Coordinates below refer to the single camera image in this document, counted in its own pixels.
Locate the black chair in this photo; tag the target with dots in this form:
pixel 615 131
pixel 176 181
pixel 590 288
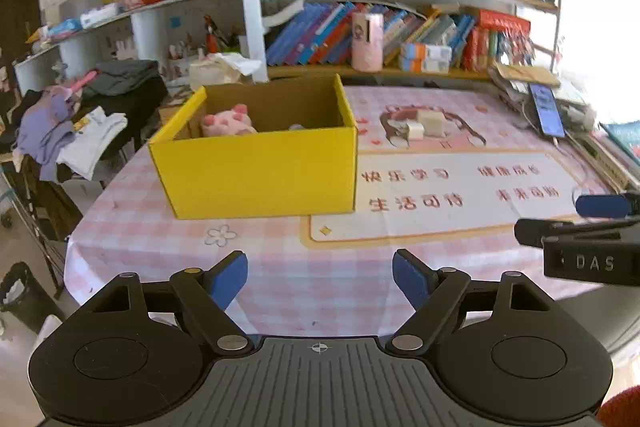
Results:
pixel 40 207

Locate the row of colourful books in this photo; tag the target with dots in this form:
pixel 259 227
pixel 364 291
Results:
pixel 320 34

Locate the black cloth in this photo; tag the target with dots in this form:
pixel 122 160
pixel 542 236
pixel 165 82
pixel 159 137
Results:
pixel 135 112

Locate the purple cloth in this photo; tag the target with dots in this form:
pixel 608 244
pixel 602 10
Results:
pixel 45 127

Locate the red boxed book set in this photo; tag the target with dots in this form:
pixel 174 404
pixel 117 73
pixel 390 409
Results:
pixel 502 39

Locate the white tissue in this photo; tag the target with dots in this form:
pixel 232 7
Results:
pixel 237 62

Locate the red cloth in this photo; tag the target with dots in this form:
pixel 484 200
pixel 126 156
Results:
pixel 622 407

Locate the smartphone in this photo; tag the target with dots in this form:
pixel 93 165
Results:
pixel 547 109

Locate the cream tissue box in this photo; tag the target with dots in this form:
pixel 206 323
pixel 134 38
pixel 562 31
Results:
pixel 210 74

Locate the yellow cardboard box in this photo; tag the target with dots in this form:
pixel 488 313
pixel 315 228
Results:
pixel 250 177

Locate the pink stick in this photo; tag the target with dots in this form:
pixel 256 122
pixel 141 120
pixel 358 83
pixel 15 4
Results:
pixel 82 82

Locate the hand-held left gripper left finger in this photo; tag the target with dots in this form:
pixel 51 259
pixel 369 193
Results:
pixel 230 277

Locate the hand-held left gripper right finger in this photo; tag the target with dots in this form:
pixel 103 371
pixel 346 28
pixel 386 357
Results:
pixel 412 279

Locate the small white block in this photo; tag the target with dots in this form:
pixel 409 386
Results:
pixel 415 132

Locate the pink printed tumbler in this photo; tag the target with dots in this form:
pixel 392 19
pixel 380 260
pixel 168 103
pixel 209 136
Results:
pixel 367 42

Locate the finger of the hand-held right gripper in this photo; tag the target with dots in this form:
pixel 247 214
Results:
pixel 602 206
pixel 575 229

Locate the white printed shirt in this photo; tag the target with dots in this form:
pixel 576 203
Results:
pixel 92 137

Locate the pile of books and papers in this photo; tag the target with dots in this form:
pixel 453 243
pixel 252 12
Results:
pixel 595 142

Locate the bunch of pens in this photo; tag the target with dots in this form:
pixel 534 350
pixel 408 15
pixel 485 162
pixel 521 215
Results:
pixel 217 34

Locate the orange and white box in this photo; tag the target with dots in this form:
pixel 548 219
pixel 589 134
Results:
pixel 425 66
pixel 425 52

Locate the grey spray bottle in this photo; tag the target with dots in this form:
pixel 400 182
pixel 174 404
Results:
pixel 296 127

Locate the teal book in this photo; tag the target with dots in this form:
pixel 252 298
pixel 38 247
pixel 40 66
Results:
pixel 625 137

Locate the pink plush toy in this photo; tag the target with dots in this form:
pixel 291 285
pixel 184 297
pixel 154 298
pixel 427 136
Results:
pixel 227 122

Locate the black trash bin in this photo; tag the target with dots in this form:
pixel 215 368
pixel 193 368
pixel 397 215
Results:
pixel 25 297

